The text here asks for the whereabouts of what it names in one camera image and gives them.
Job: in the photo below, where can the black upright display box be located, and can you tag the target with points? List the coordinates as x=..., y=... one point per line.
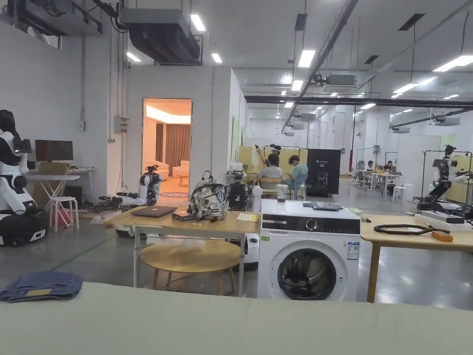
x=323, y=172

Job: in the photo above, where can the folded blue denim garment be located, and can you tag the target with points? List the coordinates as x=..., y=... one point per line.
x=40, y=286

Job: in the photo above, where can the white robot bent forward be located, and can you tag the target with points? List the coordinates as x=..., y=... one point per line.
x=142, y=194

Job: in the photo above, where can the white robot on black base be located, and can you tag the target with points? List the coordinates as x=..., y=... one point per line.
x=445, y=185

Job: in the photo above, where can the white humanoid robot black base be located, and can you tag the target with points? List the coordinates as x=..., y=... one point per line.
x=14, y=199

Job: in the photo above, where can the pale green sheeted bed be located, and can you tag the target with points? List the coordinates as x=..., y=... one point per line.
x=236, y=325

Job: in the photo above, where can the white washing machine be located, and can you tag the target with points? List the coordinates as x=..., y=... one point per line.
x=308, y=255

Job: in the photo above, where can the group of people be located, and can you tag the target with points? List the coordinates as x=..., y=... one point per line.
x=282, y=173
x=378, y=170

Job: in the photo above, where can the white desk with monitor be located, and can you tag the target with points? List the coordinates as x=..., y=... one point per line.
x=55, y=173

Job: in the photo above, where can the black robot with white arm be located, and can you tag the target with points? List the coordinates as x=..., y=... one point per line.
x=242, y=196

